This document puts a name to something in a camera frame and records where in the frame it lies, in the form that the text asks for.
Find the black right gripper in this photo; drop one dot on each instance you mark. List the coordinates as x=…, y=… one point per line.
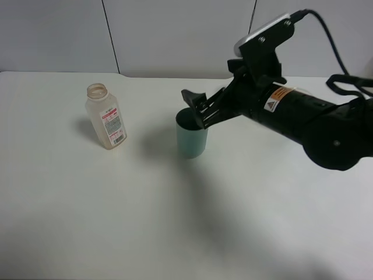
x=241, y=97

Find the teal plastic cup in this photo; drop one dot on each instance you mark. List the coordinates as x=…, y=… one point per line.
x=191, y=139

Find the translucent plastic drink bottle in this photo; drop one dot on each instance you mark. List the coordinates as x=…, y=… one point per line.
x=103, y=110

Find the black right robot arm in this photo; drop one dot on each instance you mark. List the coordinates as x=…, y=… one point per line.
x=334, y=136

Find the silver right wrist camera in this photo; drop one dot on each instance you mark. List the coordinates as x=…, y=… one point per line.
x=258, y=49

